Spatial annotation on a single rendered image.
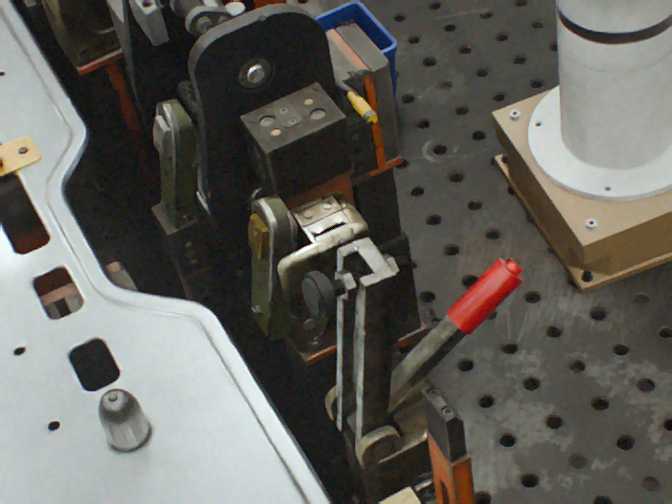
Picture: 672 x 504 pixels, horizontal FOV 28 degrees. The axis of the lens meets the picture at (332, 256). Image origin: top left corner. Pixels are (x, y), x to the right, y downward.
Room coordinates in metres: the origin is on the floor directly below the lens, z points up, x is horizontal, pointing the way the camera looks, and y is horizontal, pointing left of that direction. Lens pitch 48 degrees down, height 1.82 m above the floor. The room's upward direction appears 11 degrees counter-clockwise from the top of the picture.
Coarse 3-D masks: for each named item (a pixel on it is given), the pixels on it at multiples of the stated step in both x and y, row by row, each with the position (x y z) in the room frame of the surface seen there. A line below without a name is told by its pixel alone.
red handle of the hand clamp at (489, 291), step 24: (504, 264) 0.56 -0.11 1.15; (480, 288) 0.55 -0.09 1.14; (504, 288) 0.55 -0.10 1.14; (456, 312) 0.54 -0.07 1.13; (480, 312) 0.54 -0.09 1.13; (432, 336) 0.54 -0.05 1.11; (456, 336) 0.53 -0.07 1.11; (408, 360) 0.53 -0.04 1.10; (432, 360) 0.53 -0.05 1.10; (408, 384) 0.52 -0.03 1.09
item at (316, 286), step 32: (352, 256) 0.53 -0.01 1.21; (384, 256) 0.53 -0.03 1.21; (320, 288) 0.51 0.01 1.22; (352, 288) 0.51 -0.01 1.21; (384, 288) 0.51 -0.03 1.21; (352, 320) 0.53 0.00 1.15; (384, 320) 0.51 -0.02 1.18; (352, 352) 0.53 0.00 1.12; (384, 352) 0.51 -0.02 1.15; (352, 384) 0.53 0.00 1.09; (384, 384) 0.51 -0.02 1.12; (384, 416) 0.51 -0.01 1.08
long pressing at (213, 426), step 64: (0, 0) 1.16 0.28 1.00; (0, 64) 1.06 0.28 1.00; (0, 128) 0.96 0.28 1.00; (64, 128) 0.95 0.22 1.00; (64, 192) 0.86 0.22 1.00; (0, 256) 0.80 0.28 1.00; (64, 256) 0.79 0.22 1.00; (0, 320) 0.73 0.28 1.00; (64, 320) 0.72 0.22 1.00; (128, 320) 0.70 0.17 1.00; (192, 320) 0.69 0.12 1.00; (0, 384) 0.66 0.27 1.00; (64, 384) 0.65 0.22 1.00; (128, 384) 0.64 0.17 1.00; (192, 384) 0.63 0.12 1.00; (256, 384) 0.61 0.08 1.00; (0, 448) 0.60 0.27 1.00; (64, 448) 0.59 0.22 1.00; (192, 448) 0.57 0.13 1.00; (256, 448) 0.56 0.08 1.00
